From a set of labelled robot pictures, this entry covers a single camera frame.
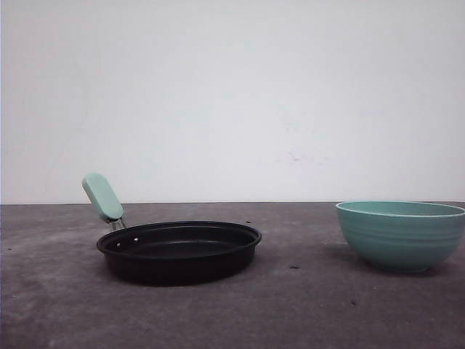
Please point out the teal ceramic bowl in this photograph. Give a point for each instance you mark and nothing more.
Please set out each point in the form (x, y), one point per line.
(405, 237)

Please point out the black frying pan teal handle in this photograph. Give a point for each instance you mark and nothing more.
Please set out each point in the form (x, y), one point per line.
(168, 253)

